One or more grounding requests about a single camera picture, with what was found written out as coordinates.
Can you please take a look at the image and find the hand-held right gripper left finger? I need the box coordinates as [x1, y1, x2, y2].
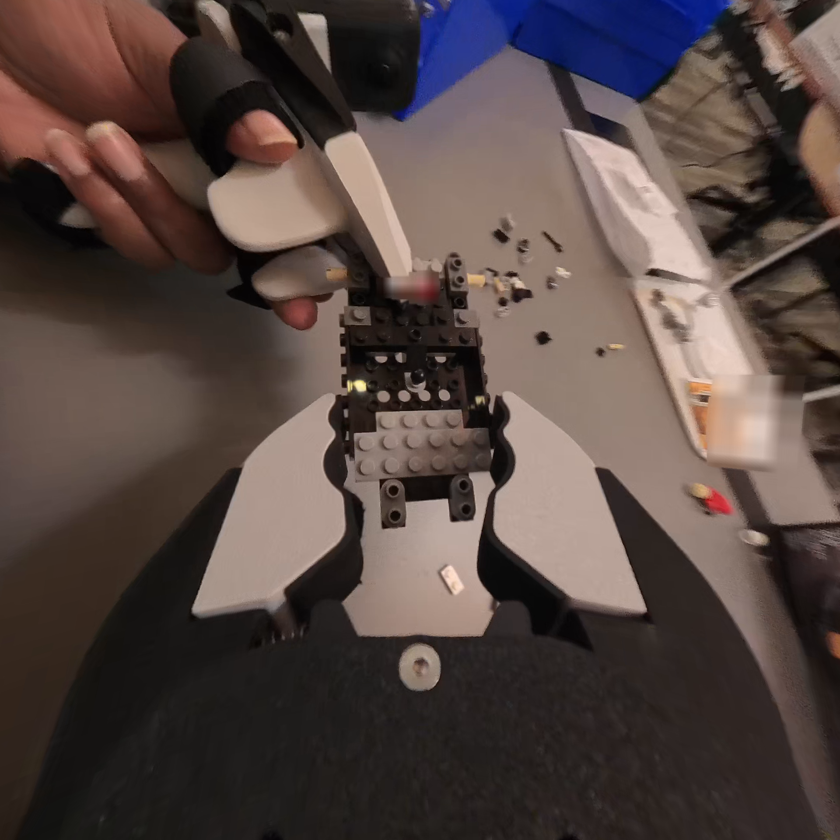
[190, 392, 366, 636]

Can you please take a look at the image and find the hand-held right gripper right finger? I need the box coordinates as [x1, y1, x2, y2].
[478, 390, 649, 637]

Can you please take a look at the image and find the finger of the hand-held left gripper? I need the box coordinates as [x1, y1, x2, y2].
[325, 130, 416, 282]

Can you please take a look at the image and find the black toy brick car chassis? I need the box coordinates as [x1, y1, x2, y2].
[325, 251, 501, 529]

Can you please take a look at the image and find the grey desk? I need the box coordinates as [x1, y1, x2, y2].
[0, 39, 840, 840]

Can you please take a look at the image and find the person's left hand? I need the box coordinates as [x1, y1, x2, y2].
[0, 0, 336, 332]

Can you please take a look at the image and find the red toy minifigure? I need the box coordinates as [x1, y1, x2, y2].
[684, 481, 736, 518]

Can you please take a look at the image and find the clear bag of dark bricks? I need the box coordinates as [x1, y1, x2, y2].
[650, 289, 697, 345]

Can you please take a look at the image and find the white printed paper bag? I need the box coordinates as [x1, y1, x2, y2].
[562, 126, 715, 283]

